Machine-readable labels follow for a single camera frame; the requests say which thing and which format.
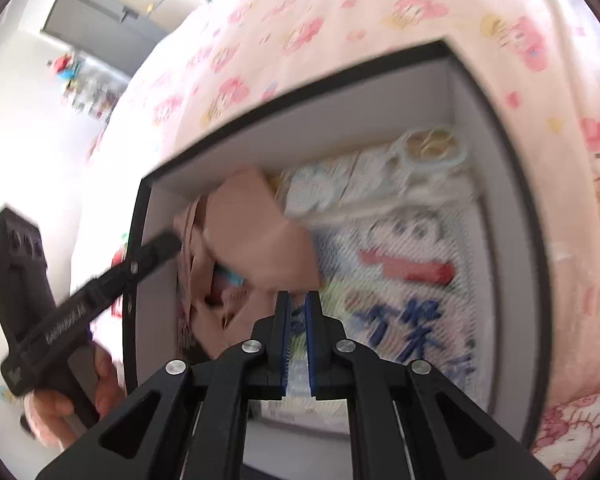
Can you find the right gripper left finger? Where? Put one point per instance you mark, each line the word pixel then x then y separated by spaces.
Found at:
pixel 187 421

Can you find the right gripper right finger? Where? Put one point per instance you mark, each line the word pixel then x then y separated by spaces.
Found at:
pixel 407 421

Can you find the pink printed cloth bag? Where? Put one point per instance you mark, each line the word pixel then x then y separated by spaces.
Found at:
pixel 238 252

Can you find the clear cartoon phone case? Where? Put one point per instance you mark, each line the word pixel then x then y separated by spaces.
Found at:
pixel 375 173

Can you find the person's left hand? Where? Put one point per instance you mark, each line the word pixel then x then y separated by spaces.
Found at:
pixel 46 410

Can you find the shelf with figurines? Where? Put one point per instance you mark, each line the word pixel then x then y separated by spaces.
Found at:
pixel 91 87

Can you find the grey wardrobe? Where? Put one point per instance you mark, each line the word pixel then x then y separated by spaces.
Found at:
pixel 119 33

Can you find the pink cartoon print blanket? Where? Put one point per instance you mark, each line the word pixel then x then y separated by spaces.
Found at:
pixel 538 59

